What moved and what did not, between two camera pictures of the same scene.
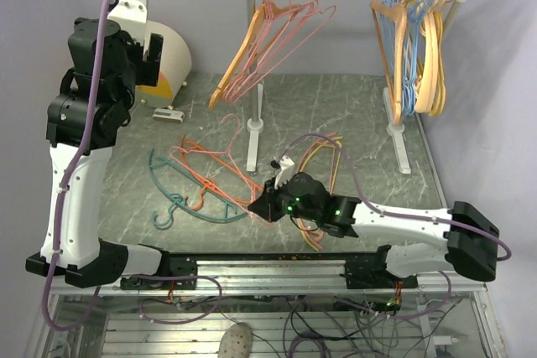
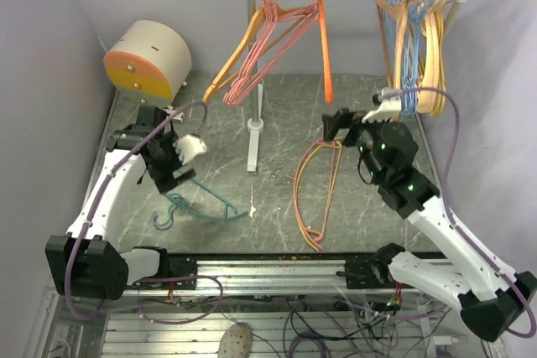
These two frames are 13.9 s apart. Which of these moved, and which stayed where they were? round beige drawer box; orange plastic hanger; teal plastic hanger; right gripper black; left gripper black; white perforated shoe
Moved: left gripper black; right gripper black; orange plastic hanger
Stayed: teal plastic hanger; white perforated shoe; round beige drawer box
